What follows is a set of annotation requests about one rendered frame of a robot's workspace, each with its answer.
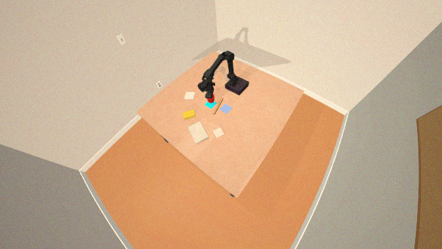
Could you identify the red cup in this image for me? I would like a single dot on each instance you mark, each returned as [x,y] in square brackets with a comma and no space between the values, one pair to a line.
[211,100]

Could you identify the yellow rectangular block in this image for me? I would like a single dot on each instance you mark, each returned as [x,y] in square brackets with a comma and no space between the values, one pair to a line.
[188,114]

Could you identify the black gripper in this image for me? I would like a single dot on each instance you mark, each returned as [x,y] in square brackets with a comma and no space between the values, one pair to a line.
[210,90]

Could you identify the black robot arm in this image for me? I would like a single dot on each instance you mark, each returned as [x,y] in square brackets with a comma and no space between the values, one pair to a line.
[227,55]

